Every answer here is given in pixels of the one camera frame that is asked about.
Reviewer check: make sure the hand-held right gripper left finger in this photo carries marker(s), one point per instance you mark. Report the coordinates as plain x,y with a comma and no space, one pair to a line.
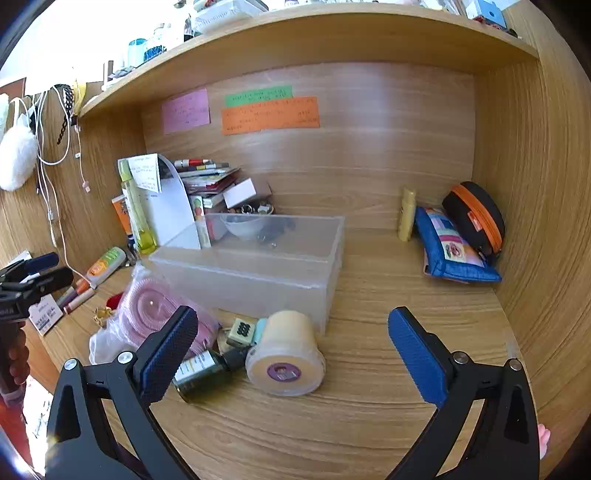
168,355

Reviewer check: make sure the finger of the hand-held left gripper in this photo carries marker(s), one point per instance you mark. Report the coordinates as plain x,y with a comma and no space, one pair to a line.
42,261
51,280

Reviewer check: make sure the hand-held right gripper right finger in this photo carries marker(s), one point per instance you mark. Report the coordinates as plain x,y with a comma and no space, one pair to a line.
415,355

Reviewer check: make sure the light blue tube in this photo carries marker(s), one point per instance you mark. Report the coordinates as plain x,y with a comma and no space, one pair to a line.
260,332

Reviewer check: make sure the beige tape roll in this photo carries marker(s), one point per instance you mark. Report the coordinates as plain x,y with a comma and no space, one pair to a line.
286,350

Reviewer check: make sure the clear plastic storage box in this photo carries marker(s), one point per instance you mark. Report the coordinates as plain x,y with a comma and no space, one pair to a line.
258,277

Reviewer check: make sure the wooden desktop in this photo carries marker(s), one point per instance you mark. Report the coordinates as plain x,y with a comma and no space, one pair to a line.
369,415

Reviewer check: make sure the person's left hand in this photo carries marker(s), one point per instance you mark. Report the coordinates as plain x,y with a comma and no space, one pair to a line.
17,362

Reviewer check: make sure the person's right hand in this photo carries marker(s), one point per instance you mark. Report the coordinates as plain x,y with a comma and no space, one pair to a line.
544,441

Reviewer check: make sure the purple pen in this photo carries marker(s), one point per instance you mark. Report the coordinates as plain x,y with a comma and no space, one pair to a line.
69,302

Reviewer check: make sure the orange marker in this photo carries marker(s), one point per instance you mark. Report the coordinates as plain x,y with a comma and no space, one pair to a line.
81,290

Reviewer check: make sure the white card box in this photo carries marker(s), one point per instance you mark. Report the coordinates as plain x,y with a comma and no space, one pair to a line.
45,316

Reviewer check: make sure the dark green bottle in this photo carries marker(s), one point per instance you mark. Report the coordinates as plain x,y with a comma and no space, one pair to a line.
203,374

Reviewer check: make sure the green orange glue bottle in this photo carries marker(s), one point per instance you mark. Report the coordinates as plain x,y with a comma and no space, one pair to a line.
106,266

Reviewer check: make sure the small dotted stamp block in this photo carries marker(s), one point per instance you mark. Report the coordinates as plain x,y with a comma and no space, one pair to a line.
240,332

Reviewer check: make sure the yellow-green spray bottle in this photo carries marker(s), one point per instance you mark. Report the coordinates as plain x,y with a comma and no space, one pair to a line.
138,217

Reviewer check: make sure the white fluffy pouch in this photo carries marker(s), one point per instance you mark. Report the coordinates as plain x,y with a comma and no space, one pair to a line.
16,157

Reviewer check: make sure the blue teal tube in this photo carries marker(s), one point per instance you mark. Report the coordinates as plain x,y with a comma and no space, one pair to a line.
455,251

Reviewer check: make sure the white handwritten note paper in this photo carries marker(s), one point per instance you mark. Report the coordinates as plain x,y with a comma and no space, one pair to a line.
145,173

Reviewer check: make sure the fruit print card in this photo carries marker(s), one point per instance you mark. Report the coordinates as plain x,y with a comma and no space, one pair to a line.
201,221

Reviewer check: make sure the white paper sheets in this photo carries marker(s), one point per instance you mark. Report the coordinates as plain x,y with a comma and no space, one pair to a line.
173,212

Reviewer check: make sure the yellow lip balm tube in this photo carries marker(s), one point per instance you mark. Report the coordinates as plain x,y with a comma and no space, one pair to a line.
407,214

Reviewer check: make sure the black orange zip case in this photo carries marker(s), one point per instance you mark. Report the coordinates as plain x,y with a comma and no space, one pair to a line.
480,217

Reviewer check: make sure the pile of metal trinkets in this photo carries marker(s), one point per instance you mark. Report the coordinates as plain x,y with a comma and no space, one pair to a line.
251,208

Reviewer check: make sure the small white box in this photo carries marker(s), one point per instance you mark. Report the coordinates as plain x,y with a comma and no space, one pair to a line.
240,193

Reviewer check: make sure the stack of books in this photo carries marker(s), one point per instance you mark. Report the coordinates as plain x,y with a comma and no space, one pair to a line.
207,177

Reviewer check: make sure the pink sticky note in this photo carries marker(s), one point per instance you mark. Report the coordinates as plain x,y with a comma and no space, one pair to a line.
185,111

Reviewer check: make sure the blue cup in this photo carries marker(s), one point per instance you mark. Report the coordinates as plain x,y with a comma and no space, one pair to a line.
137,53

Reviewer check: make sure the orange paper note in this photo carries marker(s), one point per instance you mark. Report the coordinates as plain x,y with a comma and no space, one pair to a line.
270,115

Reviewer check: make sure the green paper note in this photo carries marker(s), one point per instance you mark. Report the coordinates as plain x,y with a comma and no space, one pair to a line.
258,96

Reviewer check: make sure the white tray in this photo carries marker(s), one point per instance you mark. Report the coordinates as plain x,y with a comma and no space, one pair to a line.
231,16

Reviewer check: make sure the wooden shelf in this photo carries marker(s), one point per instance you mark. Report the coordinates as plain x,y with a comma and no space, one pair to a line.
323,41

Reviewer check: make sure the blue box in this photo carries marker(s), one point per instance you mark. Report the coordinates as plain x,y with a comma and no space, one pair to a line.
489,11

